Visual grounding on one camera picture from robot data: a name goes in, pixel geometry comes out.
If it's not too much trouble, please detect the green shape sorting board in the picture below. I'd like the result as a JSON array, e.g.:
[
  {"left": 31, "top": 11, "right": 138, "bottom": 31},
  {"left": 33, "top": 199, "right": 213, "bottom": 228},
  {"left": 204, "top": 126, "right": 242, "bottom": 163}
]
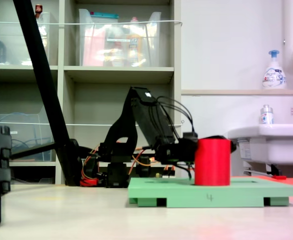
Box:
[{"left": 127, "top": 176, "right": 293, "bottom": 208}]

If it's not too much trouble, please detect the white ceramic sink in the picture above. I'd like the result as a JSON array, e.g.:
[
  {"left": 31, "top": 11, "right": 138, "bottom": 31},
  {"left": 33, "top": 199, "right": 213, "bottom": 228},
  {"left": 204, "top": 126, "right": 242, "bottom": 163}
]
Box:
[{"left": 227, "top": 123, "right": 293, "bottom": 166}]

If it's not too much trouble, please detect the teal topped plastic bag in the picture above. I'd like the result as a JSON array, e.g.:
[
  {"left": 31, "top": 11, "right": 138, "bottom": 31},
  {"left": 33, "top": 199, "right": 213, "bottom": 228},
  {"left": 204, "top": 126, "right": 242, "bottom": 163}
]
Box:
[{"left": 90, "top": 11, "right": 119, "bottom": 25}]

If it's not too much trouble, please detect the brown bottle red cap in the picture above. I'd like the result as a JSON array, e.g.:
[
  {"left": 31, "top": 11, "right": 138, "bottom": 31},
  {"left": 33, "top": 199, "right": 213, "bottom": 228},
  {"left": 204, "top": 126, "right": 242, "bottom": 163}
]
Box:
[{"left": 34, "top": 3, "right": 44, "bottom": 20}]

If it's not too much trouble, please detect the clear plastic file box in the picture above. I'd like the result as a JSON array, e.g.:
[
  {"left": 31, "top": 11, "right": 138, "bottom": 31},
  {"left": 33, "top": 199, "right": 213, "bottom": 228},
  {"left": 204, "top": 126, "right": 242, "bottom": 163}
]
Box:
[{"left": 0, "top": 107, "right": 56, "bottom": 161}]

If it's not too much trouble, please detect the thin black tripod strut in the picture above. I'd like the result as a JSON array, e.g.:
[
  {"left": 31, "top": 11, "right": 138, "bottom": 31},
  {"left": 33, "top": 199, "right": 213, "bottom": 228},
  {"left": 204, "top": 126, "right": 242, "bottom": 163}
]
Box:
[{"left": 10, "top": 141, "right": 57, "bottom": 161}]

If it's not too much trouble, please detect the orange label bottle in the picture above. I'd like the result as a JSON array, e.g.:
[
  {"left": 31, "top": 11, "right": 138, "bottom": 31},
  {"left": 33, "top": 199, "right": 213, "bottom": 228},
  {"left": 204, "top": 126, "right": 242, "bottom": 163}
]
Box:
[{"left": 125, "top": 16, "right": 144, "bottom": 67}]

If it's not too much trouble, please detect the pink packet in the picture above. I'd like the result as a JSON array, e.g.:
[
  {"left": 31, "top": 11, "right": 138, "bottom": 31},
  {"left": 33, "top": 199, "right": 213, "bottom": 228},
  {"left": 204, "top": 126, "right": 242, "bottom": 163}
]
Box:
[{"left": 82, "top": 26, "right": 106, "bottom": 67}]

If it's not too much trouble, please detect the white shelf guard wire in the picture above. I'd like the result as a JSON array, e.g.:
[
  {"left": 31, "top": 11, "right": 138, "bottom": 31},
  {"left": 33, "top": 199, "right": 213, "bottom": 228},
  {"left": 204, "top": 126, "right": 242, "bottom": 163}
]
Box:
[
  {"left": 0, "top": 19, "right": 184, "bottom": 27},
  {"left": 0, "top": 119, "right": 185, "bottom": 128}
]

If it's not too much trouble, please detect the thick black tripod leg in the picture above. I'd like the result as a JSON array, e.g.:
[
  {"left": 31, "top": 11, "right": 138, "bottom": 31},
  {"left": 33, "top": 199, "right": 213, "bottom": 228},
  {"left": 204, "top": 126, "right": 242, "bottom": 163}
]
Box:
[{"left": 12, "top": 0, "right": 85, "bottom": 188}]

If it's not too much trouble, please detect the small clear sanitizer bottle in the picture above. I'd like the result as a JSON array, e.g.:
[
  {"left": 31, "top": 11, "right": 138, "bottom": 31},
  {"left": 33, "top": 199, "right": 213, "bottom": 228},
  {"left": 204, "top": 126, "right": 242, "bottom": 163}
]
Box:
[{"left": 259, "top": 104, "right": 275, "bottom": 125}]

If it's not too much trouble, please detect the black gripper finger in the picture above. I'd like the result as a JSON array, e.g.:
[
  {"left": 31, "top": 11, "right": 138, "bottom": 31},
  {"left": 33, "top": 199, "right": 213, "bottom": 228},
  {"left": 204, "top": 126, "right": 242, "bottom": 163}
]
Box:
[{"left": 203, "top": 134, "right": 238, "bottom": 153}]

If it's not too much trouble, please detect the beige shelf unit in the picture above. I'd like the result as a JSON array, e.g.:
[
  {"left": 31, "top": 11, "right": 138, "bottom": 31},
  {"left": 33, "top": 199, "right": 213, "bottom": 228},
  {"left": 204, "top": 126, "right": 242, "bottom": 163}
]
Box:
[{"left": 0, "top": 0, "right": 183, "bottom": 186}]

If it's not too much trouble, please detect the clear plastic storage bin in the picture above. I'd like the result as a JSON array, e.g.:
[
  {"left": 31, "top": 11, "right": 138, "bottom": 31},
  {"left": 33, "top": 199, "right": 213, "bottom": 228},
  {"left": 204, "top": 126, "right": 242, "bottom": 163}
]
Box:
[
  {"left": 0, "top": 11, "right": 52, "bottom": 66},
  {"left": 78, "top": 8, "right": 162, "bottom": 68}
]

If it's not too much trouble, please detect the red cylinder block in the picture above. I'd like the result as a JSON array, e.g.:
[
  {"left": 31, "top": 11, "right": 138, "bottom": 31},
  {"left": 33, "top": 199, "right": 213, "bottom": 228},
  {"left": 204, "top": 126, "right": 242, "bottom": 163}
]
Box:
[{"left": 194, "top": 138, "right": 232, "bottom": 187}]

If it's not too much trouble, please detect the black sink bracket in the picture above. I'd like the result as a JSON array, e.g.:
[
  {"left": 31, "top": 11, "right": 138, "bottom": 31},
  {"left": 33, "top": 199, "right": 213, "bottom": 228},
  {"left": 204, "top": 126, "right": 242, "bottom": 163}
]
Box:
[{"left": 265, "top": 163, "right": 283, "bottom": 176}]

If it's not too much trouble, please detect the white foam soap dispenser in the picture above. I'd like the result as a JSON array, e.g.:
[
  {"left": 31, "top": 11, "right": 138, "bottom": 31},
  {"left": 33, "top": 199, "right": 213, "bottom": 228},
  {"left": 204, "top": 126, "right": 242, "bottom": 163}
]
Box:
[{"left": 262, "top": 49, "right": 287, "bottom": 90}]

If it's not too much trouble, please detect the black forearm servo cable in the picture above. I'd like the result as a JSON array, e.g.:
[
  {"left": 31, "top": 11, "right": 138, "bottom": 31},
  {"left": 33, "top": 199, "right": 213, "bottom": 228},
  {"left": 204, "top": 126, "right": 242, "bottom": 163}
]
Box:
[{"left": 156, "top": 95, "right": 196, "bottom": 135}]

